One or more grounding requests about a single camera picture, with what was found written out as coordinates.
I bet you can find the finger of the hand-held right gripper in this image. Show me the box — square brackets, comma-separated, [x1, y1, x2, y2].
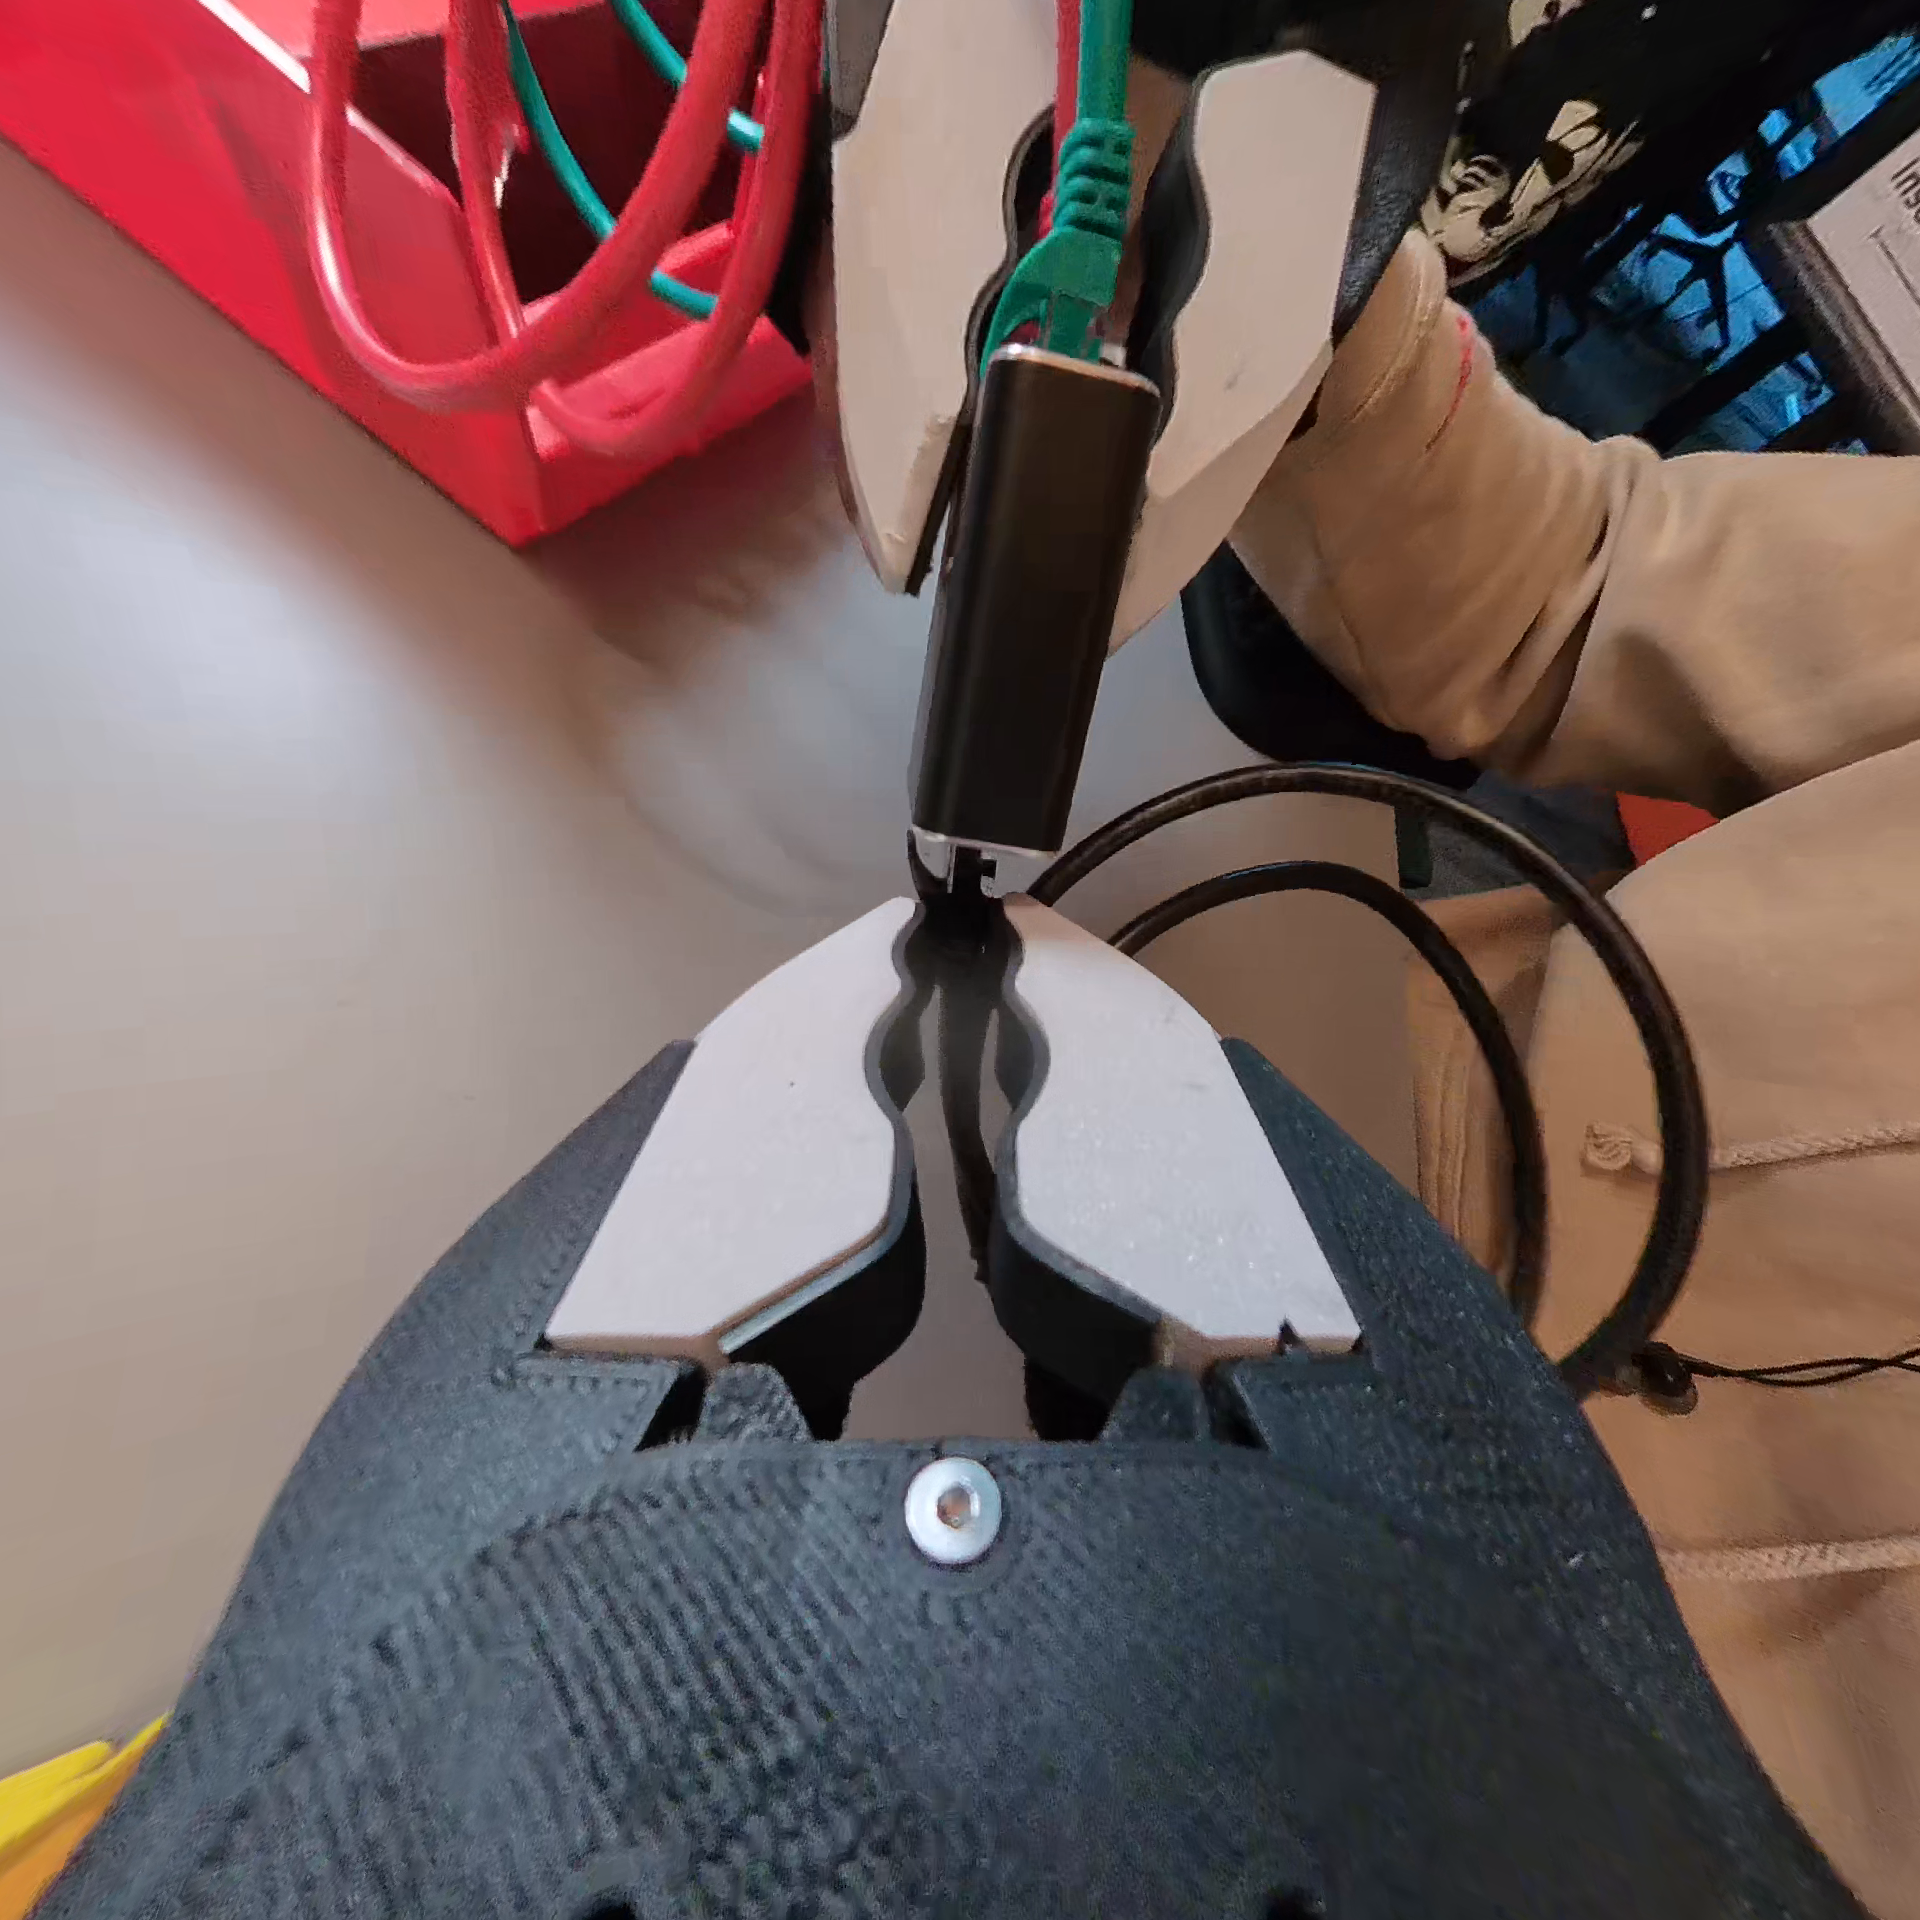
[816, 0, 1071, 599]
[1103, 57, 1383, 664]

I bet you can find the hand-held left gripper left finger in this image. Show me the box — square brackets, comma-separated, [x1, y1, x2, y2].
[540, 896, 933, 1441]

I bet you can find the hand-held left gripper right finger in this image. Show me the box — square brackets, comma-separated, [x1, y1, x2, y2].
[983, 893, 1367, 1441]

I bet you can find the green ethernet cable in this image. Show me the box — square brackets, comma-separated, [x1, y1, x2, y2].
[503, 0, 1144, 368]

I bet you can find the black ethernet splitter adapter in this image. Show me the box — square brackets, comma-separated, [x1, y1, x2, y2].
[907, 344, 1163, 904]

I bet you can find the red ethernet cable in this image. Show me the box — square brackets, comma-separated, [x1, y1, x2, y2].
[300, 0, 1089, 459]

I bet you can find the black ethernet cable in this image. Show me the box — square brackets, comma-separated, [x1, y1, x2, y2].
[907, 762, 1713, 1403]

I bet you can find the red storage bin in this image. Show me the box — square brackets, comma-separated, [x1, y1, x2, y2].
[0, 0, 819, 548]

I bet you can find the yellow storage bin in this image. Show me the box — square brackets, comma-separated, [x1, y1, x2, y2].
[0, 1717, 167, 1920]

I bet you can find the person's right forearm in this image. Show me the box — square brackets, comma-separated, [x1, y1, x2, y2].
[1229, 224, 1920, 818]

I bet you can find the person's right hand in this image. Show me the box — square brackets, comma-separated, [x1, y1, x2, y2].
[1417, 0, 1659, 291]

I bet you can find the person's beige hoodie torso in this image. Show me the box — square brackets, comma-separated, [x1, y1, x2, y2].
[1410, 749, 1920, 1920]

